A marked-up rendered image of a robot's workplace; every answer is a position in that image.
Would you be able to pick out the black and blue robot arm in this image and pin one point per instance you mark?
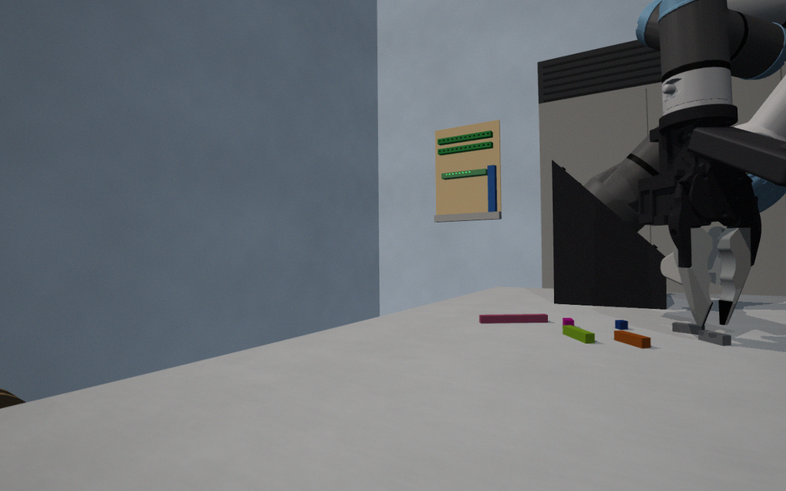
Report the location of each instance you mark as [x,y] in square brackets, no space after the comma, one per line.
[696,40]

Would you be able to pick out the orange rod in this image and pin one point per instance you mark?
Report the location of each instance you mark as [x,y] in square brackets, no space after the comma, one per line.
[632,339]

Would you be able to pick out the lime green rod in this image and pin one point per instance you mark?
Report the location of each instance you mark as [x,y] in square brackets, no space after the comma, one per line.
[579,334]

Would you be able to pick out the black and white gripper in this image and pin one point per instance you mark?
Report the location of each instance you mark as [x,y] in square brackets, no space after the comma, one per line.
[686,198]

